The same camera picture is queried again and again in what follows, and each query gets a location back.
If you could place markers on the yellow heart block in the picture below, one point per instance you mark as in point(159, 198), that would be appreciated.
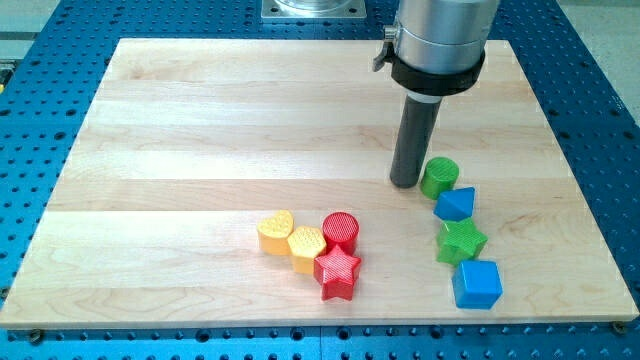
point(273, 233)

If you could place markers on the red cylinder block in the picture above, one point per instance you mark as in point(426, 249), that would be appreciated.
point(341, 229)

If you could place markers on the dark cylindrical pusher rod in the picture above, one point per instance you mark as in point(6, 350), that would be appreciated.
point(417, 123)

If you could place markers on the green cylinder block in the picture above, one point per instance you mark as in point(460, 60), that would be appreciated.
point(440, 175)

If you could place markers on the blue cube block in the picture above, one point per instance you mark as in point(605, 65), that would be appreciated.
point(476, 284)

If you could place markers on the blue triangular prism block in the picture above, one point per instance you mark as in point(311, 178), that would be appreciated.
point(455, 205)

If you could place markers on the red star block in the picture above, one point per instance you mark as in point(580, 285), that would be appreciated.
point(337, 273)

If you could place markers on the yellow hexagon block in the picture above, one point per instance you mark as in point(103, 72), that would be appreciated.
point(306, 244)

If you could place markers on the blue perforated table plate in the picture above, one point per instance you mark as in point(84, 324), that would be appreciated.
point(576, 57)

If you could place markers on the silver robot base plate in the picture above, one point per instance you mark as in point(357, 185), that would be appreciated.
point(313, 9)

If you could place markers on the wooden board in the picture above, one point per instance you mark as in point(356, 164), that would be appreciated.
point(189, 143)

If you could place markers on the green star block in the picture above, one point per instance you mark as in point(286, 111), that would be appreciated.
point(458, 241)

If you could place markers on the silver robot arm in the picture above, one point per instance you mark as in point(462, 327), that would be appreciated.
point(436, 47)

